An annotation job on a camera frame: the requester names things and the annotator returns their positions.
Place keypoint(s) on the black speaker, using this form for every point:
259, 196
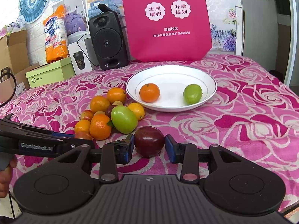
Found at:
108, 39

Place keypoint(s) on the person's left hand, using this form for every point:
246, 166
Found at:
6, 177

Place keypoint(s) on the dark purple plum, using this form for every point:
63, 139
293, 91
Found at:
109, 110

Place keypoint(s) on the green shoe box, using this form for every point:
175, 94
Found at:
51, 73

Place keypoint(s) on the small yellow orange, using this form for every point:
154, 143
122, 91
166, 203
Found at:
138, 110

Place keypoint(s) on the magenta tote bag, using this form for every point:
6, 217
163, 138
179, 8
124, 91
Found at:
167, 30

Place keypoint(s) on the blue paper fan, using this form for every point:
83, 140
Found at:
32, 10

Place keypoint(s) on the orange white tissue pack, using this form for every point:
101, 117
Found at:
55, 36

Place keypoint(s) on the white round plate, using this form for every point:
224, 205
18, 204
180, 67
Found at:
171, 80

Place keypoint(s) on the small orange front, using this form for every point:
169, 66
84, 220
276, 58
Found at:
82, 126

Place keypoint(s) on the large orange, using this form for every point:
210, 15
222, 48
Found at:
99, 103

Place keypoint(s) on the red apple front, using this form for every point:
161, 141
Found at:
83, 135

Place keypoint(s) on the green fruit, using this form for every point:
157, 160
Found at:
192, 94

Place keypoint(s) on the central tangerine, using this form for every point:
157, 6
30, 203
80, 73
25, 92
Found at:
149, 92

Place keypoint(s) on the large green mango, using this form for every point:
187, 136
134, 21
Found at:
123, 119

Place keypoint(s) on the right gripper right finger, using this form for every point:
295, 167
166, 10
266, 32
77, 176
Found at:
185, 154

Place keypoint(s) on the brown cardboard box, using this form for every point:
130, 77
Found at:
14, 57

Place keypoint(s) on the white cup box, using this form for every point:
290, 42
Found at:
80, 57

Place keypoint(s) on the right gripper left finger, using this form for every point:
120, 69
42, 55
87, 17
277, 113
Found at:
118, 152

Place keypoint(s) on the bedding poster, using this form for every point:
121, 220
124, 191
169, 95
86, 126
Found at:
75, 19

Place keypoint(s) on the red yellow apple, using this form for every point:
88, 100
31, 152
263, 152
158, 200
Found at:
86, 115

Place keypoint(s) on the pink rose tablecloth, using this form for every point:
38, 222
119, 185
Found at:
252, 113

